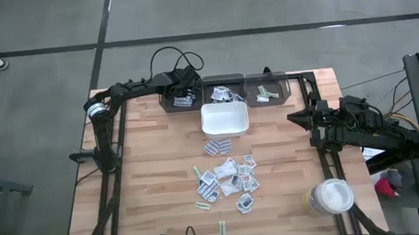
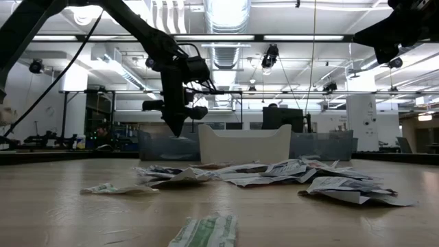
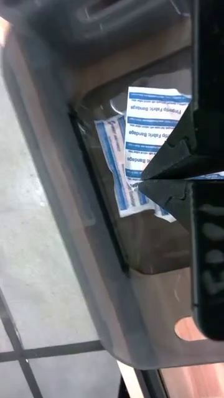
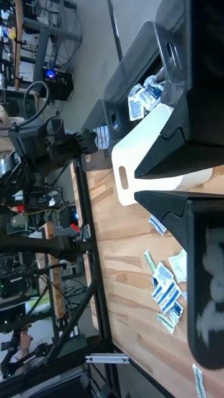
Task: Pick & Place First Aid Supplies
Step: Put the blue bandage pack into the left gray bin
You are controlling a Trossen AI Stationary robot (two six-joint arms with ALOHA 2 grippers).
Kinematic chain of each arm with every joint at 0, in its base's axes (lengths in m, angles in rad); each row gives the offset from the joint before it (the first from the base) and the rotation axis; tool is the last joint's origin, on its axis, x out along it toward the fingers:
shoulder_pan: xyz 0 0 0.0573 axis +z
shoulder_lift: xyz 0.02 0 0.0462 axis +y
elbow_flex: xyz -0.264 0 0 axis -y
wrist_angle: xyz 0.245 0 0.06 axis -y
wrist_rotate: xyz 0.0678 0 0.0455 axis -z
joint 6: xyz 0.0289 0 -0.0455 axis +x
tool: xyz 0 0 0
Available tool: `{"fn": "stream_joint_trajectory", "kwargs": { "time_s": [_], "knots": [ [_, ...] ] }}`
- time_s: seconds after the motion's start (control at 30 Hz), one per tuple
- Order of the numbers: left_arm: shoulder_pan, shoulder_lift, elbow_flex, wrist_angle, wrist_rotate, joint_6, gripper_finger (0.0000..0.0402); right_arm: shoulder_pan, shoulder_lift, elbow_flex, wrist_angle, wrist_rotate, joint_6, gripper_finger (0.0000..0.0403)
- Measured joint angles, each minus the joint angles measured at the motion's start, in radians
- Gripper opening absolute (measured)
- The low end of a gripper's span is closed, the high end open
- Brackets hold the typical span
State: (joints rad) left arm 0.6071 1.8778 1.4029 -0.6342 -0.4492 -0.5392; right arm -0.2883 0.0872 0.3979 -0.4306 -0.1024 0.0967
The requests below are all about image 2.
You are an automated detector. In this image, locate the silver ventilation duct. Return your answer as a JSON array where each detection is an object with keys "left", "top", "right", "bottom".
[{"left": 204, "top": 0, "right": 252, "bottom": 34}]

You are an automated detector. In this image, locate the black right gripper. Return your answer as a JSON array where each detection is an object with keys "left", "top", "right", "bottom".
[{"left": 353, "top": 0, "right": 425, "bottom": 65}]

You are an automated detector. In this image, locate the white plastic bin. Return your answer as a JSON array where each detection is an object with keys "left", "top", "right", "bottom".
[{"left": 198, "top": 123, "right": 292, "bottom": 165}]

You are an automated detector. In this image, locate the green print bandage packet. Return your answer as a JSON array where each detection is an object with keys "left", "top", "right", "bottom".
[
  {"left": 167, "top": 214, "right": 238, "bottom": 247},
  {"left": 80, "top": 183, "right": 161, "bottom": 196}
]

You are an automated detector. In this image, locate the blue storage shelf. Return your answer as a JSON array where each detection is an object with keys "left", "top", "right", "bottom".
[{"left": 116, "top": 122, "right": 141, "bottom": 152}]

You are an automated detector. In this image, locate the black metal stand frame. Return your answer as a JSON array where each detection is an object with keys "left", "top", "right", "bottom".
[{"left": 191, "top": 90, "right": 244, "bottom": 133}]

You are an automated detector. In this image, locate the red print white packet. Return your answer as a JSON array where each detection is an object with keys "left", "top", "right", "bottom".
[{"left": 298, "top": 156, "right": 340, "bottom": 169}]

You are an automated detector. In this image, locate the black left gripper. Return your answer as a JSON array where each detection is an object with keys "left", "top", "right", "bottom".
[{"left": 142, "top": 50, "right": 209, "bottom": 138}]

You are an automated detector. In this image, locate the black overhead camera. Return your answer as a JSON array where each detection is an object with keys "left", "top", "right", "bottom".
[{"left": 261, "top": 43, "right": 280, "bottom": 69}]

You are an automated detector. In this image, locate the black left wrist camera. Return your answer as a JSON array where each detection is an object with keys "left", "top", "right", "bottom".
[{"left": 185, "top": 56, "right": 211, "bottom": 83}]

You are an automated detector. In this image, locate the black vertical post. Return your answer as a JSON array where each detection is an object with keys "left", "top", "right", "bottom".
[{"left": 60, "top": 91, "right": 69, "bottom": 147}]

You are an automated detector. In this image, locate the white pillar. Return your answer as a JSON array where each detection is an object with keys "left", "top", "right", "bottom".
[{"left": 345, "top": 94, "right": 380, "bottom": 152}]

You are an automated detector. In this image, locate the blue print alcohol pad packet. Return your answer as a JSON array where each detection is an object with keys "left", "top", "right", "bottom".
[
  {"left": 298, "top": 176, "right": 397, "bottom": 206},
  {"left": 260, "top": 159, "right": 309, "bottom": 178}
]

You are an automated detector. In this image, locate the black overhead light bar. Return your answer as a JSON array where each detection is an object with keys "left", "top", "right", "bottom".
[{"left": 30, "top": 33, "right": 356, "bottom": 43}]

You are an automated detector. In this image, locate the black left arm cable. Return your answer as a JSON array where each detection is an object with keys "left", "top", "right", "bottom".
[{"left": 1, "top": 8, "right": 220, "bottom": 138}]

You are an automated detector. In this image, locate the grey office chair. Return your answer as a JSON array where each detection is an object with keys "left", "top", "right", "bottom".
[{"left": 396, "top": 136, "right": 413, "bottom": 154}]

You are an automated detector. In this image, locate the white paper packet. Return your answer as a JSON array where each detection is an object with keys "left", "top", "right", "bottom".
[
  {"left": 219, "top": 163, "right": 270, "bottom": 174},
  {"left": 318, "top": 166, "right": 380, "bottom": 182},
  {"left": 224, "top": 172, "right": 318, "bottom": 188}
]

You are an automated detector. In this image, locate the thin hanging cable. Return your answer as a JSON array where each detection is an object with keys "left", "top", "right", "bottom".
[{"left": 304, "top": 0, "right": 317, "bottom": 107}]

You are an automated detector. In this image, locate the black computer monitor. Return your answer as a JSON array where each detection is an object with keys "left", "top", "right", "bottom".
[{"left": 262, "top": 106, "right": 313, "bottom": 134}]

